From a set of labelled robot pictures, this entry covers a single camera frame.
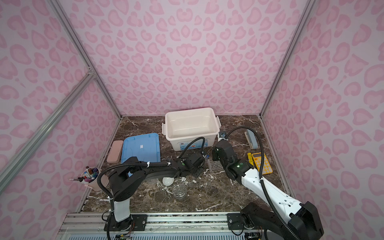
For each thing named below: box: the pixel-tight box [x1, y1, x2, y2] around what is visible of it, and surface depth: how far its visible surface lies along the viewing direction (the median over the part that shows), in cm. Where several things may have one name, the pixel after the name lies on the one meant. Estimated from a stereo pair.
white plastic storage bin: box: [162, 107, 222, 151], surface depth 102 cm
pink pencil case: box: [106, 140, 123, 164], surface depth 99 cm
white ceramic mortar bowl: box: [162, 177, 175, 186], surface depth 87 cm
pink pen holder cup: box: [80, 166, 109, 191], surface depth 80 cm
